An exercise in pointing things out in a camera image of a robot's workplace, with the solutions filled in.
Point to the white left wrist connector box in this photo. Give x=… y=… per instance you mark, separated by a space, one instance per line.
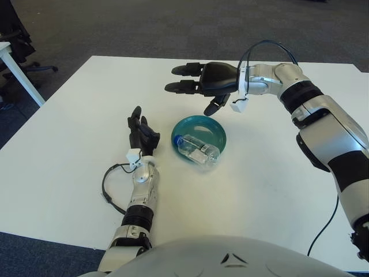
x=134 y=158

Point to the green round plate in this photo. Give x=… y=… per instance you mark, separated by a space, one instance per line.
x=207 y=130

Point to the white right wrist connector box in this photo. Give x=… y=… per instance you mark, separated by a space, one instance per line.
x=239 y=105

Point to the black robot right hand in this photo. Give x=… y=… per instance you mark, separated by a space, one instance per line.
x=219 y=76

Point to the grey robot torso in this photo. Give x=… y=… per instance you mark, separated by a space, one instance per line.
x=225 y=259

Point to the white side table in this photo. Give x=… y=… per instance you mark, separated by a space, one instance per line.
x=17 y=70

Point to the black office chair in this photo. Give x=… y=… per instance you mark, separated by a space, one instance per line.
x=17 y=29

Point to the clear bottle with blue cap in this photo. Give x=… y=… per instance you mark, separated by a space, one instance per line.
x=196 y=150

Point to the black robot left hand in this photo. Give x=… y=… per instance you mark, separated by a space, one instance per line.
x=144 y=138

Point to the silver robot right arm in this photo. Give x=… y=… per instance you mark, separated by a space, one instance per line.
x=325 y=124

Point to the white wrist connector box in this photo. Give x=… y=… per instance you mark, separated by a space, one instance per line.
x=239 y=105
x=134 y=158

